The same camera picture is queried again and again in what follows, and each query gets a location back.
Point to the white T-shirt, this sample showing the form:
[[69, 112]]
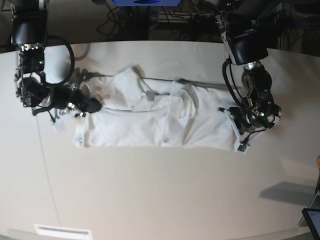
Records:
[[139, 112]]

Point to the white label strip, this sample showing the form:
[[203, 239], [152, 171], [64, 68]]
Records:
[[63, 232]]

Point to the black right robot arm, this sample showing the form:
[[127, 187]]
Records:
[[30, 37]]

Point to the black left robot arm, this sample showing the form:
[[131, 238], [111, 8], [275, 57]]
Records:
[[238, 22]]

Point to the grey tablet stand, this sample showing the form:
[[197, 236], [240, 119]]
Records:
[[315, 204]]

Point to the black power strip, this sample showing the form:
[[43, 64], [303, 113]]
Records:
[[180, 17]]

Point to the black tablet screen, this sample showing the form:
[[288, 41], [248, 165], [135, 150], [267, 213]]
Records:
[[312, 217]]

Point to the orange object at edge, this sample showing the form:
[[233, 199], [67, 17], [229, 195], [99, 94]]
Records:
[[318, 161]]

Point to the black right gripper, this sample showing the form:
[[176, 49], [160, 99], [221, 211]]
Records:
[[60, 97]]

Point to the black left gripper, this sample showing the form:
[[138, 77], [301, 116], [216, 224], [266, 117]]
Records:
[[242, 121]]

